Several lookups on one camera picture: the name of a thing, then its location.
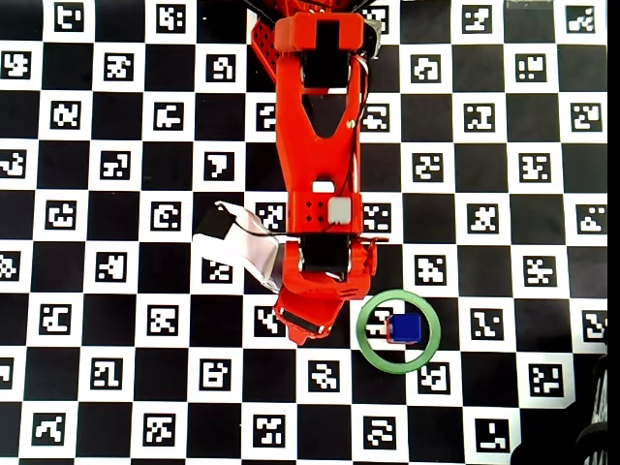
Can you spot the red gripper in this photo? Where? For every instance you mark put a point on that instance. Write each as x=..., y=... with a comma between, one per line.
x=304, y=324

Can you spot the red cube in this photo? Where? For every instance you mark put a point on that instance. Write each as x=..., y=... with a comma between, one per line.
x=386, y=331

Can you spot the blue cube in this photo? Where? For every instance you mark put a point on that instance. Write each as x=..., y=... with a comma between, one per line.
x=404, y=328

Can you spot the red robot base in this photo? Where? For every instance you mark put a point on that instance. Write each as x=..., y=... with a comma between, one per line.
x=264, y=43

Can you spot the red robot arm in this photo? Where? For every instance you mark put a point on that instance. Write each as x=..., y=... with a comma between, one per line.
x=315, y=160

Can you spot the black white marker checkerboard mat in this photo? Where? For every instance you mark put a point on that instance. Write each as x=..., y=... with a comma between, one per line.
x=145, y=271

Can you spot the black flexible camera stand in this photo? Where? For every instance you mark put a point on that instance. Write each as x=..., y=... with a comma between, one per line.
x=600, y=436

